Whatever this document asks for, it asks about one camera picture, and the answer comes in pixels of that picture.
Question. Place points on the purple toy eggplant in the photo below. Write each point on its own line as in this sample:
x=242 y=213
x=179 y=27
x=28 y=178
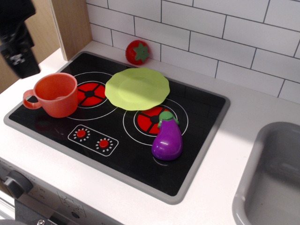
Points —
x=168 y=144

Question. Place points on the lime green plate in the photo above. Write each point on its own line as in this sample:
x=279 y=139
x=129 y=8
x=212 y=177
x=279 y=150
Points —
x=136 y=89

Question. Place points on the orange plastic cup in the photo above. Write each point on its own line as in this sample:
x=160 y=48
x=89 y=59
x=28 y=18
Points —
x=55 y=93

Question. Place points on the grey oven knob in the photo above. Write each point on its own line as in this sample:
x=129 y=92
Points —
x=17 y=184

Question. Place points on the grey oven front panel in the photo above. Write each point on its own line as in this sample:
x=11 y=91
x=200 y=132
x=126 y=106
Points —
x=54 y=204

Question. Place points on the black toy stovetop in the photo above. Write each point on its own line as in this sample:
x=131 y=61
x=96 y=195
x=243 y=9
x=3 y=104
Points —
x=118 y=142

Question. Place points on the wooden side panel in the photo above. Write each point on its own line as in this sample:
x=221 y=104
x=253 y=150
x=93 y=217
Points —
x=56 y=24

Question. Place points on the red toy tomato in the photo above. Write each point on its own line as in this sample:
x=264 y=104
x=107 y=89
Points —
x=137 y=52

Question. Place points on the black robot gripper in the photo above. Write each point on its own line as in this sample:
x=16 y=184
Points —
x=16 y=42

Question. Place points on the grey toy sink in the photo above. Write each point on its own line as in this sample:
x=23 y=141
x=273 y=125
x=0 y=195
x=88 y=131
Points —
x=269 y=189

